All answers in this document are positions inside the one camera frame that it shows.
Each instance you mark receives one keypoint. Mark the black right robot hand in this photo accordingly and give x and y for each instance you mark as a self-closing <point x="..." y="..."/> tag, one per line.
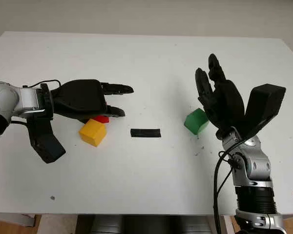
<point x="227" y="102"/>

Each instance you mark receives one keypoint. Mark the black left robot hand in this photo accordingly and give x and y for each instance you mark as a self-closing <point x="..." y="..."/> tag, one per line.
<point x="80" y="97"/>

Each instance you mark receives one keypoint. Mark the red block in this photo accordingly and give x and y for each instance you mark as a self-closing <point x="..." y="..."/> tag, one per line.
<point x="102" y="119"/>

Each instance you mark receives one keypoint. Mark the yellow block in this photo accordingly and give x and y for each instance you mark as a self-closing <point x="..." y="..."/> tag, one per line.
<point x="91" y="131"/>

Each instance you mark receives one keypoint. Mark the green block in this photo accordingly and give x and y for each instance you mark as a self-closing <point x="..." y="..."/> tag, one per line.
<point x="194" y="120"/>

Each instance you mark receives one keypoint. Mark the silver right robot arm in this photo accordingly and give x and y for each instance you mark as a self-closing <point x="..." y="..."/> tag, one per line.
<point x="256" y="165"/>

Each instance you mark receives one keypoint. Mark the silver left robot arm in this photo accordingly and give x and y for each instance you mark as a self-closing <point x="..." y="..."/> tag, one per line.
<point x="12" y="97"/>

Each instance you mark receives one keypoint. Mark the black tape strip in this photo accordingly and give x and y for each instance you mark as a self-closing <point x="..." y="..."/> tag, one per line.
<point x="145" y="133"/>

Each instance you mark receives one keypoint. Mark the white table leg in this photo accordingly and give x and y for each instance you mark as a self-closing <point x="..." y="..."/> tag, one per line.
<point x="228" y="225"/>
<point x="28" y="220"/>

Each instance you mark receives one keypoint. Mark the dark robot torso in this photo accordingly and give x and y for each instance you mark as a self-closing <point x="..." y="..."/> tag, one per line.
<point x="146" y="224"/>

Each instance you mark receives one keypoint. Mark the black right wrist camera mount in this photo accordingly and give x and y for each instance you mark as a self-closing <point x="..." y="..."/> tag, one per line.
<point x="266" y="102"/>

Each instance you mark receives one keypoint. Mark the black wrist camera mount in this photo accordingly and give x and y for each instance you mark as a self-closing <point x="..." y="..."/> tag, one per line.
<point x="46" y="146"/>
<point x="266" y="102"/>

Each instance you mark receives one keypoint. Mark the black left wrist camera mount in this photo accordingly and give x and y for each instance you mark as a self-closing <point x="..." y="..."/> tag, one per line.
<point x="46" y="146"/>

